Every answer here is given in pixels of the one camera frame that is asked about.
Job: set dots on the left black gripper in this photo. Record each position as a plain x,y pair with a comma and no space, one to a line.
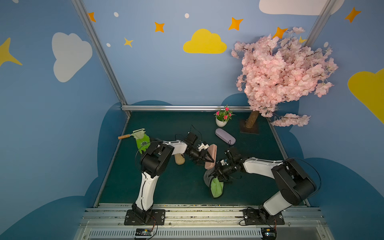
199,155

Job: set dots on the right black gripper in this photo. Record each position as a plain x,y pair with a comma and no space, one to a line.
220,171

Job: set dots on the beige cork eyeglass case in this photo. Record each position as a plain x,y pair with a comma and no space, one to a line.
179,159

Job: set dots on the pink eyeglass case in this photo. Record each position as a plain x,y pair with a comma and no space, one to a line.
211,157

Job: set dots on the grey green microfibre cloth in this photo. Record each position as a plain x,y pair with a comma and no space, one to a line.
215,180

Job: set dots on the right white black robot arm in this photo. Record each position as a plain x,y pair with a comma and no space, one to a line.
294,184

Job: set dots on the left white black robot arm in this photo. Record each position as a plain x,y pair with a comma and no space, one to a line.
156,155

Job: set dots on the purple eyeglass case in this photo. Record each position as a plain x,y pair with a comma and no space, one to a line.
225,136

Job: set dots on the small potted pink flowers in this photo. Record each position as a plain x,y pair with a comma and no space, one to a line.
223,116

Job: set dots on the green black work glove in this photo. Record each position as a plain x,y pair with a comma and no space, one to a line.
142,141

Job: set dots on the right green circuit board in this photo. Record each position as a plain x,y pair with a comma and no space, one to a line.
268,234

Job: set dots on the pink cherry blossom tree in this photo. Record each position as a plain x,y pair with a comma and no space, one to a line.
280,69

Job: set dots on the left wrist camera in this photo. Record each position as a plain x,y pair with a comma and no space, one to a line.
203,146

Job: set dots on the wooden handled garden trowel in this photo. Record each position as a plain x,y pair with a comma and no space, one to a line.
137,134

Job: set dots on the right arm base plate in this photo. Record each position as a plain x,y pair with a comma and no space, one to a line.
261,217

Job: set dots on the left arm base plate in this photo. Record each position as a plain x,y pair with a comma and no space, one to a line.
140,218

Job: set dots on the aluminium front rail frame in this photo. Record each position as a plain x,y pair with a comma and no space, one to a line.
201,222

